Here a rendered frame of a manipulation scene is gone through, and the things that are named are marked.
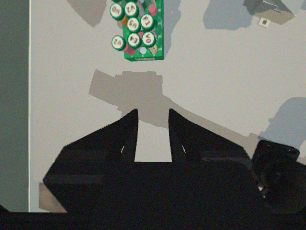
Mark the green tube rack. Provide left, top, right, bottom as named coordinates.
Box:
left=122, top=0, right=164, bottom=62

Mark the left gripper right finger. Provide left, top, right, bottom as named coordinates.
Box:
left=168, top=109, right=253, bottom=171

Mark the test tube with green cap and pink liquid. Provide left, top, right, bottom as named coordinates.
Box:
left=112, top=35, right=135, bottom=55

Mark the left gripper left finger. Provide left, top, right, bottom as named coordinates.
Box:
left=53, top=109, right=138, bottom=163

